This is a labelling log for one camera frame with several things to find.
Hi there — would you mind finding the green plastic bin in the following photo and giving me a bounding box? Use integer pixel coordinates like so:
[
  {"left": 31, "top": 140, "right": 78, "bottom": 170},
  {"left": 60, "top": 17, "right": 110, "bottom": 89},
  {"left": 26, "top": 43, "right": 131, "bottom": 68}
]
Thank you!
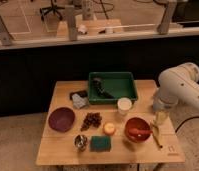
[{"left": 88, "top": 72, "right": 138, "bottom": 105}]

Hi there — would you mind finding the wooden spoon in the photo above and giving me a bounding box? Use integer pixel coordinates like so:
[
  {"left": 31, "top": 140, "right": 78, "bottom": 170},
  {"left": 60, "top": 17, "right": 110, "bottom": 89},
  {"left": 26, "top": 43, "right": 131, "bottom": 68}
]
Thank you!
[{"left": 150, "top": 123, "right": 163, "bottom": 148}]

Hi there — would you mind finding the small metal cup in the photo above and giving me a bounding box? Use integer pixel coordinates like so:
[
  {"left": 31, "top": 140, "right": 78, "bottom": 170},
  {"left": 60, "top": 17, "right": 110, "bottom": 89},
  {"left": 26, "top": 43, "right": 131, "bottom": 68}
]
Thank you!
[{"left": 74, "top": 135, "right": 88, "bottom": 151}]

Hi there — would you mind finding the purple bowl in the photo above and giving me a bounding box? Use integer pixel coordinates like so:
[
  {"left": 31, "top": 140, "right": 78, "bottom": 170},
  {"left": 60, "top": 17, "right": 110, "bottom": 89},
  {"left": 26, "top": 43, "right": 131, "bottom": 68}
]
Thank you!
[{"left": 48, "top": 107, "right": 75, "bottom": 132}]

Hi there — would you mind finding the orange carrot toy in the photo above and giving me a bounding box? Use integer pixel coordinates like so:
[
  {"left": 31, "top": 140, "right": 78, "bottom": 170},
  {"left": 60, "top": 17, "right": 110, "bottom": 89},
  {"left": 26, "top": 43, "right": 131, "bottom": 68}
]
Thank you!
[{"left": 128, "top": 128, "right": 152, "bottom": 135}]

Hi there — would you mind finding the grey crumpled cloth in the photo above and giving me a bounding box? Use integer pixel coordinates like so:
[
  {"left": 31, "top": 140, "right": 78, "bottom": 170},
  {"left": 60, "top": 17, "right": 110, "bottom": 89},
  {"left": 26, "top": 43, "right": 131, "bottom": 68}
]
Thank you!
[{"left": 72, "top": 94, "right": 88, "bottom": 109}]

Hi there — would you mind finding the bunch of dark grapes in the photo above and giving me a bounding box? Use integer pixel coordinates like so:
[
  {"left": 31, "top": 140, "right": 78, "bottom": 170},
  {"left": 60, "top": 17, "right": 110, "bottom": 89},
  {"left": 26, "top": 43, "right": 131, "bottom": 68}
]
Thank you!
[{"left": 80, "top": 113, "right": 102, "bottom": 131}]

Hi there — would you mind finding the white cup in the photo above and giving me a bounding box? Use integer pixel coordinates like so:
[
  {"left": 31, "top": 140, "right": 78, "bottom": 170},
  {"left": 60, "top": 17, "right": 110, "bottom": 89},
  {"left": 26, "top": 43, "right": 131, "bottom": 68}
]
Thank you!
[{"left": 117, "top": 97, "right": 132, "bottom": 115}]

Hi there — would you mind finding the black cable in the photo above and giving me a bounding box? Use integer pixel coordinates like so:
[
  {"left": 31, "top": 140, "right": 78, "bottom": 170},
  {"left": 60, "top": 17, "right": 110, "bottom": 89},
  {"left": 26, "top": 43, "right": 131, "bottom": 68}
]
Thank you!
[{"left": 174, "top": 115, "right": 199, "bottom": 133}]

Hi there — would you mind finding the wooden table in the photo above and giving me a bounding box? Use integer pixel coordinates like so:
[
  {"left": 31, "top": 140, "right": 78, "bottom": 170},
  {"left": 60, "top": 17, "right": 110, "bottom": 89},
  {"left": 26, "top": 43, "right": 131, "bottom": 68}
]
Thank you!
[{"left": 36, "top": 80, "right": 185, "bottom": 165}]

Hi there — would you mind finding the black dish brush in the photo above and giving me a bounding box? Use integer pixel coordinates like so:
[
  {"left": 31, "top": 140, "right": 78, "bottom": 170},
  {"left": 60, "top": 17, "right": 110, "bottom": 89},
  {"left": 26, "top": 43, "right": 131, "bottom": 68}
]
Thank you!
[{"left": 93, "top": 78, "right": 113, "bottom": 99}]

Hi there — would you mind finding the red bowl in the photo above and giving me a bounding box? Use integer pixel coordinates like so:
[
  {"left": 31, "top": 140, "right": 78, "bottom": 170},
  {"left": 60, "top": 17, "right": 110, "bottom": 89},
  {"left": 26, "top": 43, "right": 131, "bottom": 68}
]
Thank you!
[{"left": 124, "top": 117, "right": 152, "bottom": 143}]

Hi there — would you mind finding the yellow round fruit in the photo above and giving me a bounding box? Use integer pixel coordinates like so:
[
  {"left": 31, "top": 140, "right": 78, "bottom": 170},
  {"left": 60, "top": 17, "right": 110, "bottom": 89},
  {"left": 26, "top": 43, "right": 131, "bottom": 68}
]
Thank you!
[{"left": 103, "top": 122, "right": 116, "bottom": 135}]

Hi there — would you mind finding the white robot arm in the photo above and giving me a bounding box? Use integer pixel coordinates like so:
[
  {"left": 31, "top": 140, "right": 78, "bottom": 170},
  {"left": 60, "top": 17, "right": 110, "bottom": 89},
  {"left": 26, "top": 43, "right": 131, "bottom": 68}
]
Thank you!
[{"left": 153, "top": 62, "right": 199, "bottom": 112}]

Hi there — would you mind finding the black office chair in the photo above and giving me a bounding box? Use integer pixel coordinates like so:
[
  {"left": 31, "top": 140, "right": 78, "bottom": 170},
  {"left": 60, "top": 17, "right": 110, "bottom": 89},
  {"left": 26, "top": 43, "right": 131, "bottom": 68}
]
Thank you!
[{"left": 39, "top": 0, "right": 64, "bottom": 20}]

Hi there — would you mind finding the green sponge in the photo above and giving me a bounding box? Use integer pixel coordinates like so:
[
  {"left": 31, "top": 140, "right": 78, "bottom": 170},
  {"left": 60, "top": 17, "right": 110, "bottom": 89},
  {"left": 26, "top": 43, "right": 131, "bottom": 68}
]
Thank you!
[{"left": 90, "top": 136, "right": 111, "bottom": 151}]

